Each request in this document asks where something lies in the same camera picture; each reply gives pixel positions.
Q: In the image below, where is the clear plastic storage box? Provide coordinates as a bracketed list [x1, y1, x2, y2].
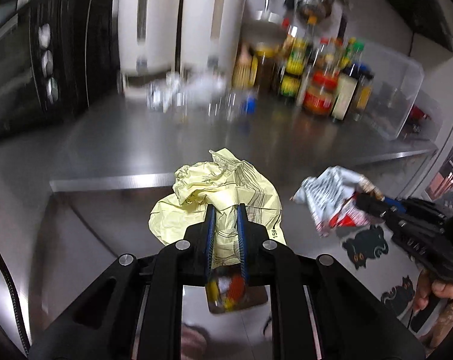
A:
[353, 41, 424, 141]

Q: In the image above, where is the white cereal dispenser right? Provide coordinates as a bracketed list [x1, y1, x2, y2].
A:
[180, 0, 246, 80]

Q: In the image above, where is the white cereal dispenser left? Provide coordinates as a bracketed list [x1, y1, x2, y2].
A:
[118, 0, 179, 77]

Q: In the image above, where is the trash bin with waste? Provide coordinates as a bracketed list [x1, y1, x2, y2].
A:
[205, 274, 268, 314]

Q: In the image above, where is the crushed clear plastic bottle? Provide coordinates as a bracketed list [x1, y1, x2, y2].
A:
[206, 89, 257, 123]

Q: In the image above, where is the steel ladle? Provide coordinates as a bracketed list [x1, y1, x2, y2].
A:
[241, 0, 286, 47]

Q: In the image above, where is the pale yellow paper wrapper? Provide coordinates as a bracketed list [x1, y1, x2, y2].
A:
[148, 148, 286, 268]

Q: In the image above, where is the white cereal dispenser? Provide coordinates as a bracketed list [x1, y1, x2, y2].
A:
[118, 0, 179, 77]
[180, 0, 246, 80]

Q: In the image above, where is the yellow lid oil jar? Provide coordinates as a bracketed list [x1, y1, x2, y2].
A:
[255, 43, 279, 95]

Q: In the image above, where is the red white snack bag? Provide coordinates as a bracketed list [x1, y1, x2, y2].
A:
[291, 166, 384, 236]

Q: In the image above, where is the crumpled white tissue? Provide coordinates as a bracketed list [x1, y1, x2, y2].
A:
[147, 72, 186, 113]

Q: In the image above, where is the white label dark bottle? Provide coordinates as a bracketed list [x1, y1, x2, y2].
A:
[331, 61, 361, 122]

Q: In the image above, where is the black toaster oven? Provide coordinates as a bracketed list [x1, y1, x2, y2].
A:
[0, 0, 119, 141]

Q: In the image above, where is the red lid chili sauce jar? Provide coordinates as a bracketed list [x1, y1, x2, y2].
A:
[302, 72, 338, 117]

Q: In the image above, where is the green label soy sauce bottle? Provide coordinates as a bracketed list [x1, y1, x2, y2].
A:
[279, 27, 312, 105]

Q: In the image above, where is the clear crumpled plastic wrap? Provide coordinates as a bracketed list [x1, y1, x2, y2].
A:
[183, 72, 227, 106]

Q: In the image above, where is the person's right hand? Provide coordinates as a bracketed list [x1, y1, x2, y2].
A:
[413, 270, 453, 314]

